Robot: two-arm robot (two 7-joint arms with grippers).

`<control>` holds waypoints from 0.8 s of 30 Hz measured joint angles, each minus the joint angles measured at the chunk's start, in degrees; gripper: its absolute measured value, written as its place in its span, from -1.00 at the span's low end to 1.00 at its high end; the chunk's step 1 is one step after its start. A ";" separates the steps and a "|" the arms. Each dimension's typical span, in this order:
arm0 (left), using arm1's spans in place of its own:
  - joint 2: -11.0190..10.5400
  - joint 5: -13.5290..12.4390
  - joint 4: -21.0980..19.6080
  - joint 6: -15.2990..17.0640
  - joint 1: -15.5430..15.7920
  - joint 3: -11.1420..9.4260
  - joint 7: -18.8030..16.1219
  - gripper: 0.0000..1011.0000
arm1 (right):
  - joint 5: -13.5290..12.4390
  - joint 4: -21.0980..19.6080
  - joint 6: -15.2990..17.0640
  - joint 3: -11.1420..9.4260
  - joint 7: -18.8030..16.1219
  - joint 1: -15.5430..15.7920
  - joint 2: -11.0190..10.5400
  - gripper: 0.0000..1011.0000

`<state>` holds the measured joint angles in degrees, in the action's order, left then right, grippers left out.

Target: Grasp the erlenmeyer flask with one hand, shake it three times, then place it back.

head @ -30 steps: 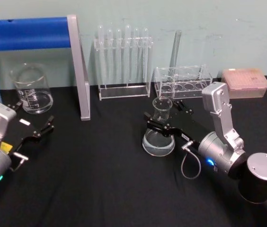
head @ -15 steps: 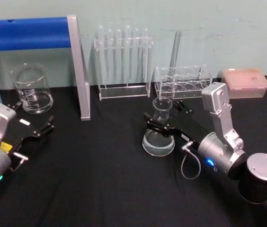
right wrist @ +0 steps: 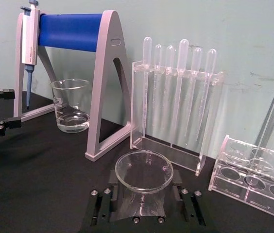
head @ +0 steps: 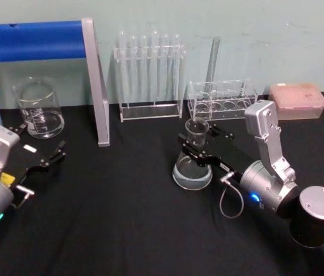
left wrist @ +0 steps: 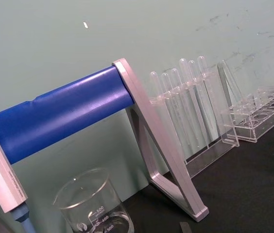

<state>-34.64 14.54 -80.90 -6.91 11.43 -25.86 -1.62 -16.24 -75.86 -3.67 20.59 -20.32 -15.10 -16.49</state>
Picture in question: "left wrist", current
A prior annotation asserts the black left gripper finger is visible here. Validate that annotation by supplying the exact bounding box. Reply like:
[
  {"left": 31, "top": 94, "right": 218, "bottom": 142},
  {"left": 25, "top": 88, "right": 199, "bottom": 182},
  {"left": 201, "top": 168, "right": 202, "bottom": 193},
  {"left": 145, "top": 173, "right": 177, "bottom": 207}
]
[{"left": 179, "top": 221, "right": 191, "bottom": 233}]

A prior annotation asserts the black table cloth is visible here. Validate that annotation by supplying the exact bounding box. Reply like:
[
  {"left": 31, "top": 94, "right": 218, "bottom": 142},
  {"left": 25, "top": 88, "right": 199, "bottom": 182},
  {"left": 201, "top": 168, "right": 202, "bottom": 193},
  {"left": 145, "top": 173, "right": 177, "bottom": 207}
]
[{"left": 123, "top": 106, "right": 274, "bottom": 233}]

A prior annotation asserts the clear acrylic dropper rack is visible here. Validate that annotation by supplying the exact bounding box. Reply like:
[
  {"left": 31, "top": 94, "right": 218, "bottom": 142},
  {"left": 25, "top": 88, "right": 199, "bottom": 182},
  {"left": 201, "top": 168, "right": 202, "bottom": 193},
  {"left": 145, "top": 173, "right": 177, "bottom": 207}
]
[{"left": 148, "top": 60, "right": 240, "bottom": 178}]

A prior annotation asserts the clear glass beaker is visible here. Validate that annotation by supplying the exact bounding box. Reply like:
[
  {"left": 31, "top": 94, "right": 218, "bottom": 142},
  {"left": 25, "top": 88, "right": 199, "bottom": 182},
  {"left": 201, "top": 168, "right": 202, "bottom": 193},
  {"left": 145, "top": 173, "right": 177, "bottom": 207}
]
[{"left": 53, "top": 167, "right": 135, "bottom": 233}]

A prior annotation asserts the clear acrylic rack with holes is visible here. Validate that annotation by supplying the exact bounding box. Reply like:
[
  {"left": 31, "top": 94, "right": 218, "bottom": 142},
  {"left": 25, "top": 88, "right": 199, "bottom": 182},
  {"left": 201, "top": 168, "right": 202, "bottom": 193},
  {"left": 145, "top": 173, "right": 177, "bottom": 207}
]
[{"left": 221, "top": 84, "right": 274, "bottom": 143}]

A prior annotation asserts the silver pipette with blue shaft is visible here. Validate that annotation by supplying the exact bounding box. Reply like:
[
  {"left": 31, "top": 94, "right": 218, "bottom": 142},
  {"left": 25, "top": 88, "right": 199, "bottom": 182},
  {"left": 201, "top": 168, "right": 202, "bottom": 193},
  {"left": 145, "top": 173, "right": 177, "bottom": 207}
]
[{"left": 0, "top": 111, "right": 31, "bottom": 233}]

